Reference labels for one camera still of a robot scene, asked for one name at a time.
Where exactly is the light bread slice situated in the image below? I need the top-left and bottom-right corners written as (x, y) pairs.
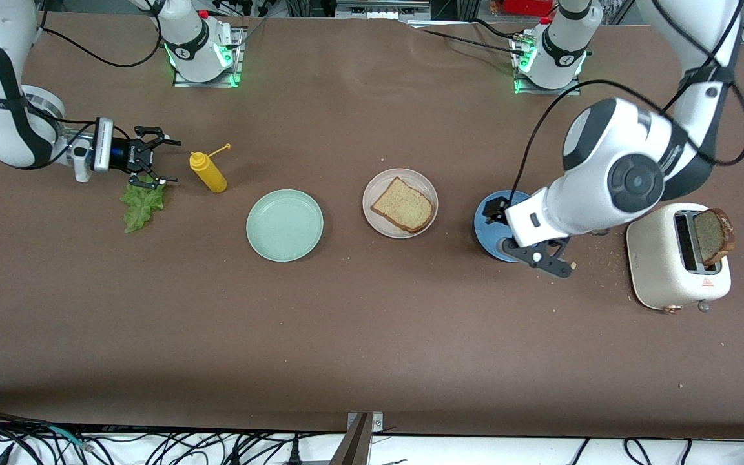
top-left (371, 177), bottom-right (435, 234)

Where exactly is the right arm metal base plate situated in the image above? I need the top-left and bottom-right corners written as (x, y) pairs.
top-left (172, 26), bottom-right (244, 88)

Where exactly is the red box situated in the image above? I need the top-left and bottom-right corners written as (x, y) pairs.
top-left (500, 0), bottom-right (557, 17)

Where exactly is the thin black table cable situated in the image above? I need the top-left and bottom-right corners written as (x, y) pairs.
top-left (404, 18), bottom-right (531, 59)

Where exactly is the white toaster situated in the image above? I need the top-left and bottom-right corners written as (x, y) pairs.
top-left (626, 203), bottom-right (732, 315)

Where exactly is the blue plate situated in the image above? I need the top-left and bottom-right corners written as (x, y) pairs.
top-left (473, 190), bottom-right (534, 263)

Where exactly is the mint green plate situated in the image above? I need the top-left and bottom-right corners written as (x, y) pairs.
top-left (246, 189), bottom-right (324, 263)

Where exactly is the dark crust bread slice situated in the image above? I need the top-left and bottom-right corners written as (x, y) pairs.
top-left (695, 207), bottom-right (736, 266)

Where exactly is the silver aluminium extrusion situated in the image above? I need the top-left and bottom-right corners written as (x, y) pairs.
top-left (336, 0), bottom-right (431, 20)

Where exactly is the dark grey metal post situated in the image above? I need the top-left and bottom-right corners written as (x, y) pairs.
top-left (329, 413), bottom-right (373, 465)

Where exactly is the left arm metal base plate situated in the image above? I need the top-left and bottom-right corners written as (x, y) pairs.
top-left (513, 34), bottom-right (583, 97)

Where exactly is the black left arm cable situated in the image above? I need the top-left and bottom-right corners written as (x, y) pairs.
top-left (508, 0), bottom-right (744, 209)

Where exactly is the beige plate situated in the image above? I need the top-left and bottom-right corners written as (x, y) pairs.
top-left (362, 168), bottom-right (439, 240)

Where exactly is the green lettuce leaf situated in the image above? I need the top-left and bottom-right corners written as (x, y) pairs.
top-left (119, 178), bottom-right (168, 234)

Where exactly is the yellow mustard squeeze bottle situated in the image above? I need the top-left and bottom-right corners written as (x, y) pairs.
top-left (189, 143), bottom-right (231, 194)

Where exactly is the black left camera bracket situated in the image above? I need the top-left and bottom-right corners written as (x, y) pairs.
top-left (501, 236), bottom-right (574, 280)

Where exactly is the small metal table bracket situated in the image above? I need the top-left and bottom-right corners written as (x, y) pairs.
top-left (346, 411), bottom-right (385, 433)

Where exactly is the teal cable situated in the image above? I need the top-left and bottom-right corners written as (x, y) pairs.
top-left (39, 424), bottom-right (92, 451)

